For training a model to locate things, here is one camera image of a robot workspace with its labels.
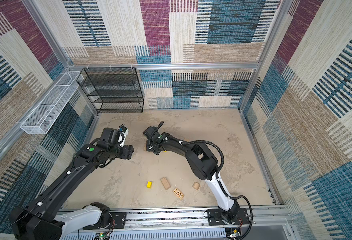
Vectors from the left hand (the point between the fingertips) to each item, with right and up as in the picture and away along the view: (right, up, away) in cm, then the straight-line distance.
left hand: (127, 146), depth 78 cm
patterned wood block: (+26, -26, +3) cm, 37 cm away
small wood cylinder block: (+36, -23, +6) cm, 43 cm away
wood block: (+19, -21, +5) cm, 29 cm away
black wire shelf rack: (-21, +37, +32) cm, 53 cm away
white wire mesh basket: (-38, +14, -7) cm, 41 cm away
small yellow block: (+10, -22, +5) cm, 24 cm away
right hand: (+10, -4, +17) cm, 20 cm away
